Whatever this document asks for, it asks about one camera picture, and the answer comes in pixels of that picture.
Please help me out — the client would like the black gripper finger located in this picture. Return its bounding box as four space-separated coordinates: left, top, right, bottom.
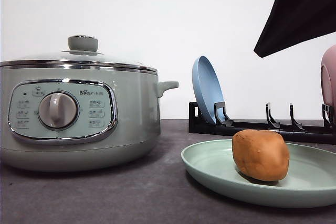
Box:
254 0 336 58

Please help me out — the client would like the brown potato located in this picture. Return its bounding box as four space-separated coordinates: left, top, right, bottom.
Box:
232 129 290 182

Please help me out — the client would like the green plate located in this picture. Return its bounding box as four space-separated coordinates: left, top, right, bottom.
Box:
181 140 336 208

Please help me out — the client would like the glass steamer lid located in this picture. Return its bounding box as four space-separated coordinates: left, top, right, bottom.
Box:
0 35 158 72

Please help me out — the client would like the pink plate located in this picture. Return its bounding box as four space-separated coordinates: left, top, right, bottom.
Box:
320 45 336 126

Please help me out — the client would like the blue plate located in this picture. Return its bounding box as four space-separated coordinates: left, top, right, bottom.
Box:
192 56 225 124

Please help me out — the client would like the green electric steamer pot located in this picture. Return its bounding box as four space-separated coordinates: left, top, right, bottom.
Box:
0 66 179 171

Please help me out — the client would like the black dish rack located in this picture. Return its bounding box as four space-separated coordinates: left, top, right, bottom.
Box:
188 101 336 144

